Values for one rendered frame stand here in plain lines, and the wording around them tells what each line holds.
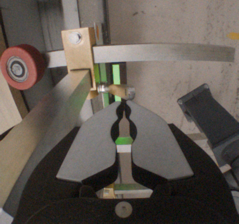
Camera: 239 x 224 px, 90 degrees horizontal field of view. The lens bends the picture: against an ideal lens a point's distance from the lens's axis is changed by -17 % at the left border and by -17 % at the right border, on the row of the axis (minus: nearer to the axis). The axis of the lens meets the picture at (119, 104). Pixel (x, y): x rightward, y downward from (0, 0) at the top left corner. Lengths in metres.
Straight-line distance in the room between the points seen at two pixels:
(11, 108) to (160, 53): 0.32
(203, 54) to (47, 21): 0.48
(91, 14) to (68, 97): 0.30
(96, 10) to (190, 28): 0.91
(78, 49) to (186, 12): 1.04
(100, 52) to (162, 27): 0.93
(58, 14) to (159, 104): 1.08
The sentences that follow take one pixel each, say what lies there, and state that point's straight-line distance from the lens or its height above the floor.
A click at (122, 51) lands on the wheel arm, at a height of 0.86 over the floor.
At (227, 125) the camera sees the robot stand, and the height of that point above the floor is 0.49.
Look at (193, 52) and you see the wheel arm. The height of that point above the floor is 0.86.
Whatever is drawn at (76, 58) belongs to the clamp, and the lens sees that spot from 0.27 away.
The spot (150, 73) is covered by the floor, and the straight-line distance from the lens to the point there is 1.20.
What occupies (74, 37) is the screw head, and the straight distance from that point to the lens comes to 0.25.
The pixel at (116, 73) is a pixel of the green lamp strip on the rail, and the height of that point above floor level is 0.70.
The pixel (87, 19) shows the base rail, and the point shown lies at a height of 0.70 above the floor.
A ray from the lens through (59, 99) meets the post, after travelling 0.17.
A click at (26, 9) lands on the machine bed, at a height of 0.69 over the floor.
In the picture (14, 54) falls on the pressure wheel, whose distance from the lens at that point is 0.28.
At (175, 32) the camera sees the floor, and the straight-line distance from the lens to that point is 1.19.
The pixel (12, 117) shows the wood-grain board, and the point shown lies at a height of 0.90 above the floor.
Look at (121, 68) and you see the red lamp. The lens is 0.43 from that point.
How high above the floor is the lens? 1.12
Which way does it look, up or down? 60 degrees down
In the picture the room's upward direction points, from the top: 178 degrees counter-clockwise
